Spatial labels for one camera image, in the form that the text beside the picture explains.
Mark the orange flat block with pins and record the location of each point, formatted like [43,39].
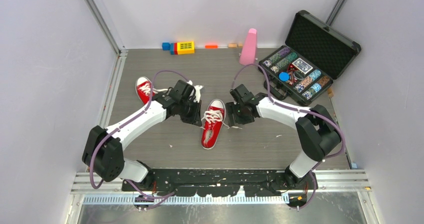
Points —
[211,46]

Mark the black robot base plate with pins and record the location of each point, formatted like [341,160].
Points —
[218,183]

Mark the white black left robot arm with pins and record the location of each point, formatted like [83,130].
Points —
[104,149]

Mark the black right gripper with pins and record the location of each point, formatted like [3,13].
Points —
[231,107]

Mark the yellow toy block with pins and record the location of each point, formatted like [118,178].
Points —
[185,47]

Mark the blue toy cube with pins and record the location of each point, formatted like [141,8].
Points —
[166,46]

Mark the aluminium frame rail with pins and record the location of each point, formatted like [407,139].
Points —
[332,181]

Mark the black poker chip case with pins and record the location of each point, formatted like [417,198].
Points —
[324,48]

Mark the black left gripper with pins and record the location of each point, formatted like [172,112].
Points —
[195,119]

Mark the red canvas sneaker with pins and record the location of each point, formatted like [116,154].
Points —
[211,131]
[144,99]

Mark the pink metronome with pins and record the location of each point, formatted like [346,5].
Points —
[249,48]

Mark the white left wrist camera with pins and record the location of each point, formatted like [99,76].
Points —
[195,95]

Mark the blue round dealer chip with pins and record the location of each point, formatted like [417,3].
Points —
[284,76]

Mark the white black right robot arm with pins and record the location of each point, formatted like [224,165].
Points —
[315,128]

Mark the playing card deck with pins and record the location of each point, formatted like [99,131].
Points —
[302,66]

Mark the white shoelace of sneaker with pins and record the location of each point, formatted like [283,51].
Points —
[145,89]
[213,116]

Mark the red toy block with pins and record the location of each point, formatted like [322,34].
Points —
[173,49]

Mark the wooden block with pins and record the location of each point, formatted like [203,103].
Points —
[233,45]

